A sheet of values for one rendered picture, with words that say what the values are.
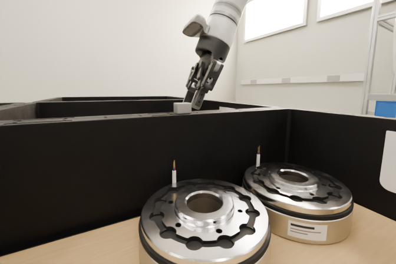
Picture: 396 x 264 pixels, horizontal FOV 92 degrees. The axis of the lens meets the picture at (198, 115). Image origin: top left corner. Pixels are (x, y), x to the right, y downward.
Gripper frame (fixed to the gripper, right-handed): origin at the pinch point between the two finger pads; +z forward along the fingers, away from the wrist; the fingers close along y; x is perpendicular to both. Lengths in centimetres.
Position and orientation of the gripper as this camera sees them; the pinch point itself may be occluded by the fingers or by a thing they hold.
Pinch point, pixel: (192, 101)
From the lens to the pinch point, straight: 43.9
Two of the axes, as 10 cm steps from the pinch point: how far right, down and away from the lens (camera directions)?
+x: -8.6, -3.4, -3.8
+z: -3.6, 9.3, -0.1
